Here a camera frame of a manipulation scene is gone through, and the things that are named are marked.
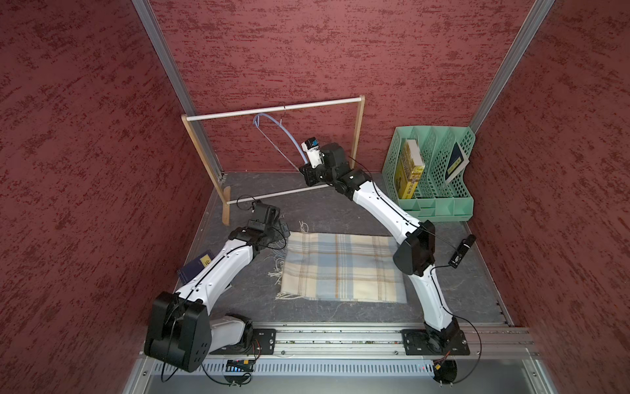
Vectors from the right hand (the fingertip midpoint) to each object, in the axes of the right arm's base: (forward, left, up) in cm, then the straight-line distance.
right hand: (302, 170), depth 86 cm
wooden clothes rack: (+5, +36, -23) cm, 43 cm away
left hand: (-17, +11, -15) cm, 25 cm away
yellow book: (+3, -41, -4) cm, 41 cm away
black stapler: (-20, -61, -27) cm, 70 cm away
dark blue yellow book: (+15, -68, -13) cm, 71 cm away
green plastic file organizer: (0, -45, -3) cm, 45 cm away
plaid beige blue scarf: (-26, -12, -24) cm, 38 cm away
